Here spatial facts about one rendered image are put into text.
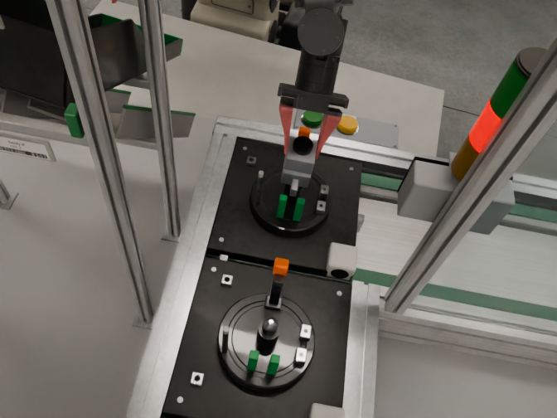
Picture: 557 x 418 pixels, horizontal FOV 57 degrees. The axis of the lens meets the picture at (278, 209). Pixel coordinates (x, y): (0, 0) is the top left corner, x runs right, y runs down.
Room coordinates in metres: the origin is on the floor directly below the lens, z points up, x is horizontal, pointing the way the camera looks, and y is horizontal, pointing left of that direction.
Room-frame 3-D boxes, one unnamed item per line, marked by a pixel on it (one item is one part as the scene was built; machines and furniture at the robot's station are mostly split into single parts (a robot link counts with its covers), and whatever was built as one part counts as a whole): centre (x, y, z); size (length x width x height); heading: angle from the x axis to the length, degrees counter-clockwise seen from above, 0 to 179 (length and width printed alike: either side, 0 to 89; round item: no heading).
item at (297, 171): (0.51, -0.02, 1.09); 0.08 x 0.04 x 0.07; 1
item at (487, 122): (0.40, -0.21, 1.33); 0.05 x 0.05 x 0.05
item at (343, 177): (0.52, -0.02, 0.96); 0.24 x 0.24 x 0.02; 0
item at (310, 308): (0.26, -0.02, 1.01); 0.24 x 0.24 x 0.13; 0
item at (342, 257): (0.42, -0.12, 0.97); 0.05 x 0.05 x 0.04; 0
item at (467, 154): (0.40, -0.21, 1.28); 0.05 x 0.05 x 0.05
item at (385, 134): (0.74, -0.10, 0.93); 0.21 x 0.07 x 0.06; 90
